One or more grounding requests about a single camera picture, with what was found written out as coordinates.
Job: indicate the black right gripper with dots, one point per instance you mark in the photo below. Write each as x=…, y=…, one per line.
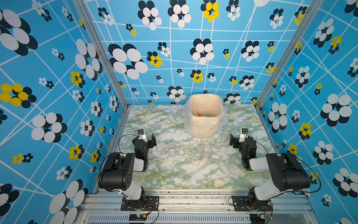
x=236, y=142

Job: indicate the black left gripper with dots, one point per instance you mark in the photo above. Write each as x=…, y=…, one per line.
x=149, y=143

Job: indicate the clear jar with dried flowers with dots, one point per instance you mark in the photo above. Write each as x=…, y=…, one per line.
x=206, y=153

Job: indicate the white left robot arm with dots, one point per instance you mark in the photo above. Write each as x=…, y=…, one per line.
x=116, y=174

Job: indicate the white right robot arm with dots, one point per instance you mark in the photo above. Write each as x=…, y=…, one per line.
x=286, y=173

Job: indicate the cream plastic trash bin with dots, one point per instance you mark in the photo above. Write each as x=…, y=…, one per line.
x=206, y=117

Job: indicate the clear plastic bin liner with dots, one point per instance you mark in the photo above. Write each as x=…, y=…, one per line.
x=188, y=120

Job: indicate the left green circuit board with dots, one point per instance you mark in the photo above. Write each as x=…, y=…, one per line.
x=138, y=217

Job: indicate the green circuit board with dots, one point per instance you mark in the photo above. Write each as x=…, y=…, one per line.
x=258, y=219
x=138, y=217

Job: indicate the right green circuit board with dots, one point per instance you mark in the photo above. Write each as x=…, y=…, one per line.
x=258, y=219

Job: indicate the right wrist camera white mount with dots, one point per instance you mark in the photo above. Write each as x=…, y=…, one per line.
x=243, y=135

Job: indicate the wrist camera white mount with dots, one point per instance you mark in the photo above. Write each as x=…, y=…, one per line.
x=243, y=135
x=142, y=135

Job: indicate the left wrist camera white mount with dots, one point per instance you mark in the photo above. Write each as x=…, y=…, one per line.
x=142, y=135

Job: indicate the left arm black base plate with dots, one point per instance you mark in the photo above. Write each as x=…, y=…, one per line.
x=149, y=203

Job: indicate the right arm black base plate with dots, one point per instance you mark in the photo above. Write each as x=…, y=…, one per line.
x=240, y=205

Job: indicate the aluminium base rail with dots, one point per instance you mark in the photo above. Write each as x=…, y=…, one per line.
x=195, y=207

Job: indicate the aluminium frame post left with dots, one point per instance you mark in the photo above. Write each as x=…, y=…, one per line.
x=90, y=26

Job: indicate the aluminium frame post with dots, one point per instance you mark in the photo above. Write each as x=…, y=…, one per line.
x=298, y=34
x=90, y=26

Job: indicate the aluminium frame post right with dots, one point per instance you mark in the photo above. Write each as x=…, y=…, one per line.
x=298, y=34

